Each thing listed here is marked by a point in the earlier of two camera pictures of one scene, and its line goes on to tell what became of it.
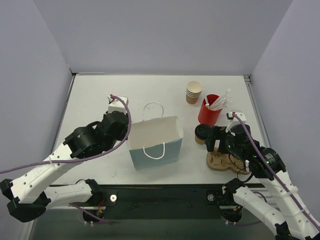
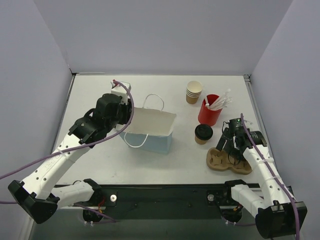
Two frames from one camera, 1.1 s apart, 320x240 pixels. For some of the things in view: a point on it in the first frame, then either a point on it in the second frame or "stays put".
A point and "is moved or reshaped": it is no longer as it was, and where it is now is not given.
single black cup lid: [202, 131] stays put
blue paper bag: [155, 143] is moved or reshaped
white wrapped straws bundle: [221, 101] stays put
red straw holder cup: [206, 116] stays put
